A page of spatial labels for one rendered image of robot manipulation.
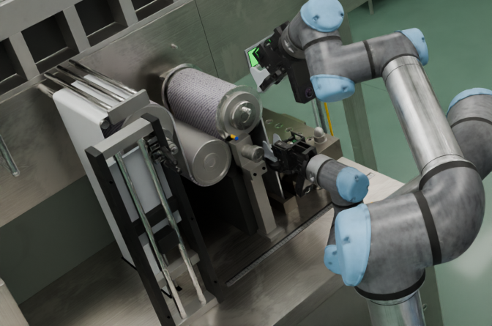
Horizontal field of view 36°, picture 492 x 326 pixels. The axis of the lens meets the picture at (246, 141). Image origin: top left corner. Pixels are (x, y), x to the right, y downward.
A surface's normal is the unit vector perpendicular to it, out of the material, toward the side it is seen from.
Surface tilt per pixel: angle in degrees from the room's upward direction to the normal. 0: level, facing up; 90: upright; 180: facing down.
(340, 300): 90
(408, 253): 78
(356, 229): 28
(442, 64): 0
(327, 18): 49
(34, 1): 90
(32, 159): 90
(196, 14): 90
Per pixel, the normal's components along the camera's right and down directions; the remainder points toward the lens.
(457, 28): -0.25, -0.81
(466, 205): 0.36, -0.36
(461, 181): 0.10, -0.69
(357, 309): 0.61, 0.30
